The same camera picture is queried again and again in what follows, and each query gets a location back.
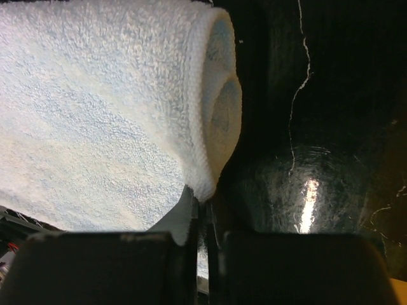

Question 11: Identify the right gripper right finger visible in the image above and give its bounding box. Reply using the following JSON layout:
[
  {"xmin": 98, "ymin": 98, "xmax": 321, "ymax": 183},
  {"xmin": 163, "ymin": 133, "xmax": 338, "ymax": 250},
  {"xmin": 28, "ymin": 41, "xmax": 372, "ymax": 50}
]
[{"xmin": 206, "ymin": 203, "xmax": 399, "ymax": 304}]

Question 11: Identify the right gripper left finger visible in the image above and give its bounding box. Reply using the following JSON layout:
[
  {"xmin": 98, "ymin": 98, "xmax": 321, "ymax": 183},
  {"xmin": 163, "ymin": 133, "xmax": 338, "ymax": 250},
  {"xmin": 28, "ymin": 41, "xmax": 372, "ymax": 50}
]
[{"xmin": 1, "ymin": 187, "xmax": 198, "ymax": 304}]

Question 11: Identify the light blue towel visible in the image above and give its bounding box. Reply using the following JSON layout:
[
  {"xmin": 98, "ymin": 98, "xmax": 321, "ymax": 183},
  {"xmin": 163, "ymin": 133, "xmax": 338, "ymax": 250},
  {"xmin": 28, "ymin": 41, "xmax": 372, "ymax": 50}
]
[{"xmin": 1, "ymin": 1, "xmax": 242, "ymax": 231}]

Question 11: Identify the yellow plastic bin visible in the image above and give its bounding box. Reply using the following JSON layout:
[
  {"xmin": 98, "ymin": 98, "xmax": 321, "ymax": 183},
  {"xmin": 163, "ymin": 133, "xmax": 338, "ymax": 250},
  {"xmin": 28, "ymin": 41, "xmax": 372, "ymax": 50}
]
[{"xmin": 390, "ymin": 278, "xmax": 407, "ymax": 305}]

